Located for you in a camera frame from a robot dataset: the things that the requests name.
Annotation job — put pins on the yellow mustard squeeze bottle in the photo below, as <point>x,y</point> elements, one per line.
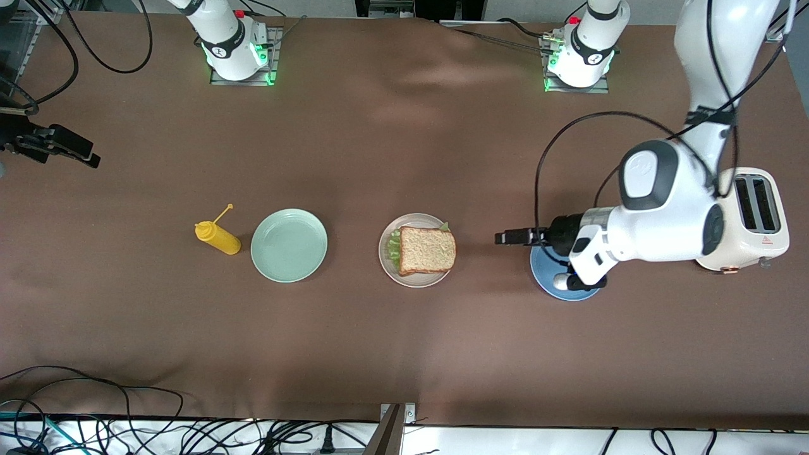
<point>218,239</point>

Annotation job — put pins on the metal edge bracket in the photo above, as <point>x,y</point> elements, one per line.
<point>395,430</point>

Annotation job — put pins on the mint green plate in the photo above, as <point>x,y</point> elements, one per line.
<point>289,246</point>

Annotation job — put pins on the brown table cover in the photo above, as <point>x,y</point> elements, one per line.
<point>404,354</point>

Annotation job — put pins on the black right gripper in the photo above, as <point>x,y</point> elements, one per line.
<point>26,140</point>

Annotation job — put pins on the black power plug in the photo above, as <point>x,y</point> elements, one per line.
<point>327,439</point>

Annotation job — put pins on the beige plate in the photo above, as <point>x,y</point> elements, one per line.
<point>417,282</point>

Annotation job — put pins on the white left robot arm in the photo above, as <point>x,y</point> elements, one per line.
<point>670,215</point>

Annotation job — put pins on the blue plate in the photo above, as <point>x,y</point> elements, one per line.
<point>547,278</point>

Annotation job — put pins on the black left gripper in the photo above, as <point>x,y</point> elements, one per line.
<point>563,233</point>

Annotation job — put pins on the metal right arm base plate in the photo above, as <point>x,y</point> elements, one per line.
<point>272,57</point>

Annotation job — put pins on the black equipment rack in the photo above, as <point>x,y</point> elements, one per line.
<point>417,7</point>

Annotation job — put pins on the white toaster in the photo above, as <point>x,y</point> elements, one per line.
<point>758,221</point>

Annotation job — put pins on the clear enclosure with aluminium frame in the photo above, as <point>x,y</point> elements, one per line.
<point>16,38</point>

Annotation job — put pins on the green lettuce leaf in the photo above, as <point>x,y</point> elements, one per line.
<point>393,249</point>

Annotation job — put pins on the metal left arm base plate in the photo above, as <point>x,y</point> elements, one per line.
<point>575,90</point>

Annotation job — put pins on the aluminium corner bracket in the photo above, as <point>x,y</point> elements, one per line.
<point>774,35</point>

